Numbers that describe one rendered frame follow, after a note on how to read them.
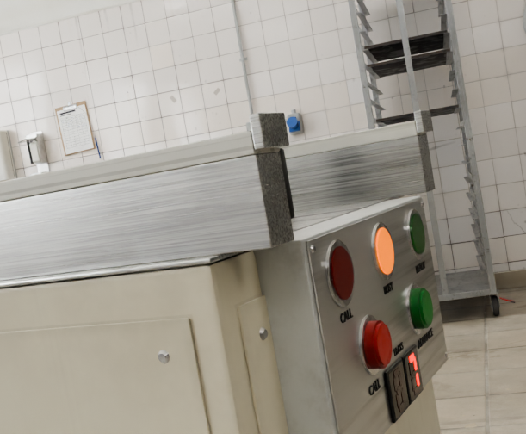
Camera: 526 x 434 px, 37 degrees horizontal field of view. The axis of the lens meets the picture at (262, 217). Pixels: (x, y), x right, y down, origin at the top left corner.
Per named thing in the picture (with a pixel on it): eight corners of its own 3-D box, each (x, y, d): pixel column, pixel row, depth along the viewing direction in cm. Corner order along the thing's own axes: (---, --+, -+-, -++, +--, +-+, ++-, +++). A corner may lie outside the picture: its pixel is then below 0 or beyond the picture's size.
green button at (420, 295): (404, 333, 57) (397, 294, 57) (415, 324, 60) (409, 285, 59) (425, 332, 56) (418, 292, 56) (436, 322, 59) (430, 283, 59)
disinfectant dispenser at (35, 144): (51, 175, 519) (43, 130, 518) (35, 176, 501) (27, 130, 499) (39, 176, 522) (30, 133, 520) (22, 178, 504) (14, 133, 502)
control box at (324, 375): (290, 481, 45) (250, 245, 44) (410, 362, 66) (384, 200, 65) (349, 484, 43) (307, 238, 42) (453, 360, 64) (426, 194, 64)
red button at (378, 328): (356, 375, 48) (349, 328, 48) (372, 361, 51) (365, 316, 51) (380, 375, 47) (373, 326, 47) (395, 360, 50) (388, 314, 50)
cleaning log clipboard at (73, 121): (102, 158, 508) (90, 96, 506) (100, 158, 506) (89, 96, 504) (65, 164, 516) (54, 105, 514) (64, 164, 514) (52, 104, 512)
